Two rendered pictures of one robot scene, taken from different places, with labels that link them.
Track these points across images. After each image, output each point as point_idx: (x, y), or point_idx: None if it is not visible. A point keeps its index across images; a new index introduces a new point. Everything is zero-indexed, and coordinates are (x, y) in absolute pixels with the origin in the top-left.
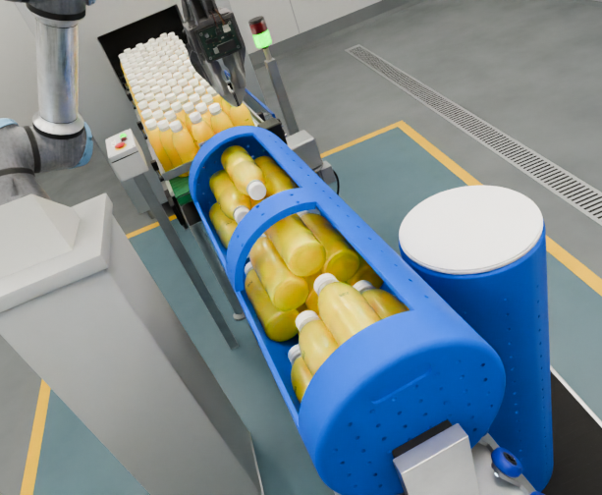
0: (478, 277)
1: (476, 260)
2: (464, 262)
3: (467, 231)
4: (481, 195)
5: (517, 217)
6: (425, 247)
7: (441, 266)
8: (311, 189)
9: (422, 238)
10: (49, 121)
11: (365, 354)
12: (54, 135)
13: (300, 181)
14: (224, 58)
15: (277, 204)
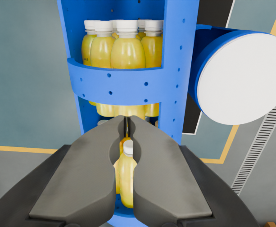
0: None
1: (220, 115)
2: (214, 113)
3: (238, 91)
4: None
5: (266, 100)
6: (210, 88)
7: (203, 107)
8: (169, 71)
9: (216, 77)
10: None
11: (123, 224)
12: None
13: (166, 49)
14: (138, 219)
15: (127, 93)
